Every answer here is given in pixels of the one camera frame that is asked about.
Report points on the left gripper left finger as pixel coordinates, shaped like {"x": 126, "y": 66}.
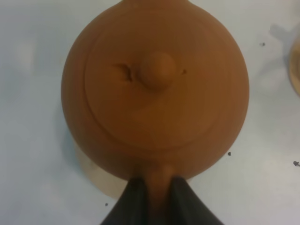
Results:
{"x": 132, "y": 208}

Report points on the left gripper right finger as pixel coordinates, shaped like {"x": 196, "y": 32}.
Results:
{"x": 185, "y": 207}

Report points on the brown clay teapot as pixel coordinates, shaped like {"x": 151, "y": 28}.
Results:
{"x": 155, "y": 89}

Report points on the beige round teapot coaster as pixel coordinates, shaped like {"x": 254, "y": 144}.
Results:
{"x": 107, "y": 183}

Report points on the right orange cup coaster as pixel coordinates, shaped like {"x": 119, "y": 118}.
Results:
{"x": 294, "y": 65}

